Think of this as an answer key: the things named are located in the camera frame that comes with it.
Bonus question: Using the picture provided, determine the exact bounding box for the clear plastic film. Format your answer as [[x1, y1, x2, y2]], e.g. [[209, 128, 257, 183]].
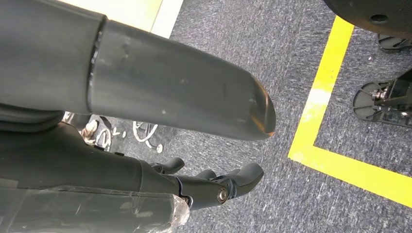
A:
[[0, 185, 190, 233]]

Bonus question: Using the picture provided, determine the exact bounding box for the yellow floor tape square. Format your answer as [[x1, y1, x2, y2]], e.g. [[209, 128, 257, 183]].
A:
[[288, 15, 412, 209]]

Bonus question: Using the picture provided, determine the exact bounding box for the black robot foot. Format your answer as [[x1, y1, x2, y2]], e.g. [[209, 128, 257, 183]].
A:
[[352, 69, 412, 129], [377, 33, 412, 54]]

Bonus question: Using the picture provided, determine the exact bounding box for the black round plate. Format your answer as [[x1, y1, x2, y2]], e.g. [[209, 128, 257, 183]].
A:
[[323, 0, 412, 39]]

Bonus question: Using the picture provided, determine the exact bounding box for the white floor cable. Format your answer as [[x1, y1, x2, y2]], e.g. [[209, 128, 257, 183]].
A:
[[95, 127, 128, 152], [132, 120, 164, 154]]

